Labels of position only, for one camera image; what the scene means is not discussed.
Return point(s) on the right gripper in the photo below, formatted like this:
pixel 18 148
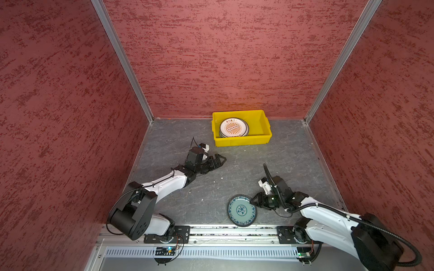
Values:
pixel 260 202

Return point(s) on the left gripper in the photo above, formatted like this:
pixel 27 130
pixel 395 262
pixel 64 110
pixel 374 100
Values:
pixel 213 166

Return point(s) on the teal patterned small plate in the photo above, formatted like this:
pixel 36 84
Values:
pixel 241 212

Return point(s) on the white plate orange sunburst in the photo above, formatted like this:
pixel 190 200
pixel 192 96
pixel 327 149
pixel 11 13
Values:
pixel 233 127

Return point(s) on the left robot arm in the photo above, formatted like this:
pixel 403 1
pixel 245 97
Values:
pixel 133 213

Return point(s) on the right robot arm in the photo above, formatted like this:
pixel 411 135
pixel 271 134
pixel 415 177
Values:
pixel 363 237

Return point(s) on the yellow plastic bin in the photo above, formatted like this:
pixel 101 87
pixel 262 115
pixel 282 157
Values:
pixel 257 131

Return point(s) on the right circuit board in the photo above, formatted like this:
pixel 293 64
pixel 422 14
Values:
pixel 305 252

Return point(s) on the circuit board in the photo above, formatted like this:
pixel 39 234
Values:
pixel 165 251
pixel 305 252

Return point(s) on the left circuit board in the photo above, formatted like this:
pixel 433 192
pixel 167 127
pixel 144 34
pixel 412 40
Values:
pixel 165 251

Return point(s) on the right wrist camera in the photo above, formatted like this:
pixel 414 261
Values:
pixel 264 184

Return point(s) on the aluminium rail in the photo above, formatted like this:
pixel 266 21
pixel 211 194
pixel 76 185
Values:
pixel 207 235

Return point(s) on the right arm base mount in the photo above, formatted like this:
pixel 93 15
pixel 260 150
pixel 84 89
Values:
pixel 289 235

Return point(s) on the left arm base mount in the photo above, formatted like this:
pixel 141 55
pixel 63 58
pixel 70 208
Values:
pixel 175 234

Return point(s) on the white slotted cable duct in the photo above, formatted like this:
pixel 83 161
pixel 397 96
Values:
pixel 190 252

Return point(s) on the left corner aluminium post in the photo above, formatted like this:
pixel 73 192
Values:
pixel 109 28

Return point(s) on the corner aluminium post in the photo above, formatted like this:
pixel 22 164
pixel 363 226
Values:
pixel 357 32
pixel 109 28

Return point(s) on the right corner aluminium post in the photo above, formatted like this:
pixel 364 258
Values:
pixel 357 32

